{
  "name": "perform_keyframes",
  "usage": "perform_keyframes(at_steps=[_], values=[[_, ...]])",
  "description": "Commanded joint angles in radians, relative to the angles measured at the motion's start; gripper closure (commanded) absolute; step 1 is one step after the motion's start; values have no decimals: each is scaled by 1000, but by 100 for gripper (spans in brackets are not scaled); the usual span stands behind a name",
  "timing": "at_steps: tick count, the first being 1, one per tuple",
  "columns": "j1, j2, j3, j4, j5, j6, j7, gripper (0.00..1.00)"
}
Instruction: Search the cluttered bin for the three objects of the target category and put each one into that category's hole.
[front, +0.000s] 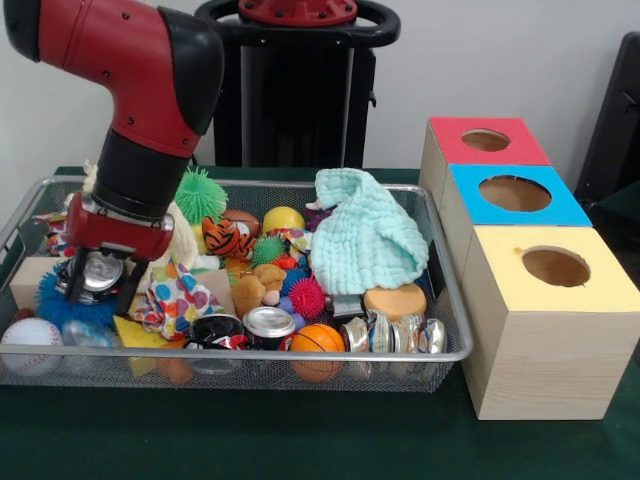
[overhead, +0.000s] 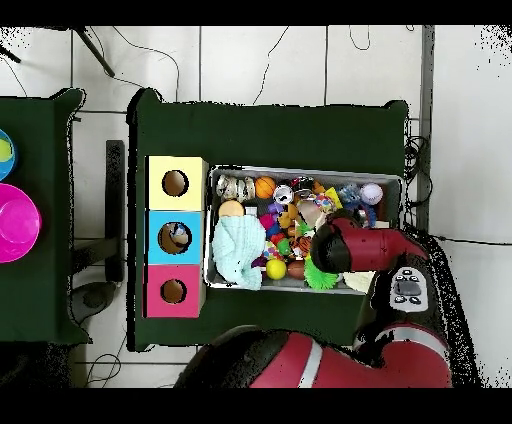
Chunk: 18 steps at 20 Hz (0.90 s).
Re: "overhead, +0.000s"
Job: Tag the round orange sponge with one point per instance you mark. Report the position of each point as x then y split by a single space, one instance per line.
231 208

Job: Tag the small tiger plush toy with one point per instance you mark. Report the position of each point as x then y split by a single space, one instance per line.
302 244

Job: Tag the cream knitted cloth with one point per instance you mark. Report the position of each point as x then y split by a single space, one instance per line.
358 280

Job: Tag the small orange basketball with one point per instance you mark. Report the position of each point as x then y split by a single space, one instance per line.
265 188

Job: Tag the wooden box with three holes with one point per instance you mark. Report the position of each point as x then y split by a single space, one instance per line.
160 200

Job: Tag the crushed clear bottle blue label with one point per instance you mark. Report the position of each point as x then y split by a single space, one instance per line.
348 194
179 231

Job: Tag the pink plastic bowl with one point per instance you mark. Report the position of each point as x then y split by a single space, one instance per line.
16 224

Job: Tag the blue spiky rubber ball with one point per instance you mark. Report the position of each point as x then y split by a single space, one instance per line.
370 216

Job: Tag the colourful dotted packet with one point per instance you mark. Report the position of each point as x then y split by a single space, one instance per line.
324 202

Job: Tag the blue plastic bowl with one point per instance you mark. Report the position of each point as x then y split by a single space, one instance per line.
12 168

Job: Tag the black floor stand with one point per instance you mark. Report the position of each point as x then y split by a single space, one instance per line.
115 200

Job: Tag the green spiky rubber ball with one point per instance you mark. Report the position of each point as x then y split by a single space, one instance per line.
318 278

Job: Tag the yellow-green ball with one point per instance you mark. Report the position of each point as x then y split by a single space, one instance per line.
4 151

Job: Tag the mint green knitted cloth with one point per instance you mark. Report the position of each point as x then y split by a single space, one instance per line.
236 244

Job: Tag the white baseball red stitching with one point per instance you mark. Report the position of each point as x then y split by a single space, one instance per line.
372 193

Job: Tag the black tripod leg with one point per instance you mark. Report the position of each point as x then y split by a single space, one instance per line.
96 52

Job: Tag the dark green table cloth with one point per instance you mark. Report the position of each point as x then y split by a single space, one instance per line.
32 240
280 136

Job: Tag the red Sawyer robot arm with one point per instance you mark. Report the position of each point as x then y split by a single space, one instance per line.
368 248

